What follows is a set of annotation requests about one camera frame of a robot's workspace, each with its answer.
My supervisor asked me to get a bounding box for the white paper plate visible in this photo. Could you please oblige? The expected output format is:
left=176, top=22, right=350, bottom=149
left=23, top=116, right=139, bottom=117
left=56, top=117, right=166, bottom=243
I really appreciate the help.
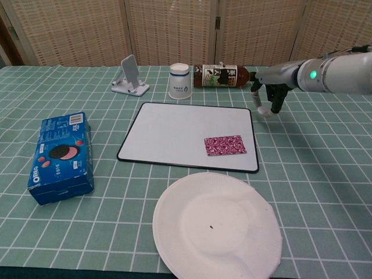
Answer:
left=152, top=171, right=283, bottom=279

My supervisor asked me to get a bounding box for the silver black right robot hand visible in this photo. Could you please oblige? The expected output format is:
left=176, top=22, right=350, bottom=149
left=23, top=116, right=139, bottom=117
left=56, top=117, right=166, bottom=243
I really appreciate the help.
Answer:
left=250, top=60, right=301, bottom=119

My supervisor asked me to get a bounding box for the white board black frame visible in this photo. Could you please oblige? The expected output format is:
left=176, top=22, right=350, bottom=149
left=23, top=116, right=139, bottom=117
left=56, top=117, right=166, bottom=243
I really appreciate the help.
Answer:
left=116, top=102, right=260, bottom=174

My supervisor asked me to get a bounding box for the pink patterned packet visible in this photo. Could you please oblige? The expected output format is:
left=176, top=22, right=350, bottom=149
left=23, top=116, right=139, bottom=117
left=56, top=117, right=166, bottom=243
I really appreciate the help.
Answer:
left=203, top=134, right=248, bottom=157

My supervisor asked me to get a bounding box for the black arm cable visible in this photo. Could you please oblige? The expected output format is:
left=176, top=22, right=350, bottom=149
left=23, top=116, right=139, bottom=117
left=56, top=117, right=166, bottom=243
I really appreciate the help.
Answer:
left=319, top=44, right=372, bottom=59

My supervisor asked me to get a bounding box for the bamboo folding screen panel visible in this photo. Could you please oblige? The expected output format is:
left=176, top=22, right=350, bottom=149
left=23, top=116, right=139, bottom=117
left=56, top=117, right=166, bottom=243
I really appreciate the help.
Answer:
left=216, top=0, right=307, bottom=67
left=0, top=0, right=130, bottom=67
left=124, top=0, right=226, bottom=66
left=289, top=0, right=372, bottom=66

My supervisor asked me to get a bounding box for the white paper cup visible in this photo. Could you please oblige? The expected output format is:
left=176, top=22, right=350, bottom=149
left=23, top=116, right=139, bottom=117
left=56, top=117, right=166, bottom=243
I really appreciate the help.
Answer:
left=167, top=62, right=194, bottom=101

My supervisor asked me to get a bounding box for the brown tea bottle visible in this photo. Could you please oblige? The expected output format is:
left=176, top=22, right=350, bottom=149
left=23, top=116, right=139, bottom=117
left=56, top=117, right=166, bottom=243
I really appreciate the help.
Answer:
left=192, top=62, right=257, bottom=90

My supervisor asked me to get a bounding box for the white folding phone stand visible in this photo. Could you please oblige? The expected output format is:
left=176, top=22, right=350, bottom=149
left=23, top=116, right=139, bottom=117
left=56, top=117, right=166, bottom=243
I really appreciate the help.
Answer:
left=111, top=54, right=151, bottom=97

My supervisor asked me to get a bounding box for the green checkered tablecloth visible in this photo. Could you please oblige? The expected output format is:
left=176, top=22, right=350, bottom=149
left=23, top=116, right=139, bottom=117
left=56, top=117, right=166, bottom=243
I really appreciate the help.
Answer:
left=0, top=64, right=372, bottom=279

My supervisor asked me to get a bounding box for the blue Oreo cookie box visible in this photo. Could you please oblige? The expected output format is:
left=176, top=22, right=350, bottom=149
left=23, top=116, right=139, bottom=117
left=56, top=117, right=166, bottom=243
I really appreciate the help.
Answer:
left=27, top=110, right=95, bottom=206

